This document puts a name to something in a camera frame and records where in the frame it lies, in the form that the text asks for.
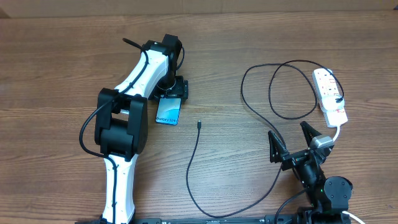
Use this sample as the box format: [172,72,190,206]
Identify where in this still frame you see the white power strip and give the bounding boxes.
[312,68,348,128]

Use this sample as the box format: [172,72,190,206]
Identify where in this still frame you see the white charger plug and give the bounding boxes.
[320,95,345,113]

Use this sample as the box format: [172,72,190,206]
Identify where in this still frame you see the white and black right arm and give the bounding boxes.
[264,121,353,224]

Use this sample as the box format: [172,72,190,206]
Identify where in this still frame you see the Samsung Galaxy smartphone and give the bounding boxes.
[155,98,182,126]

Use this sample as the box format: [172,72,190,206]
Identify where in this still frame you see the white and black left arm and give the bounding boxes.
[95,34,188,223]

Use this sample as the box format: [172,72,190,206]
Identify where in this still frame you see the white power strip cord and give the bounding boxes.
[331,124,367,224]

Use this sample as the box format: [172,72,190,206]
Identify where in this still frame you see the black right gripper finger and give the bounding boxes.
[300,121,322,146]
[268,131,289,163]

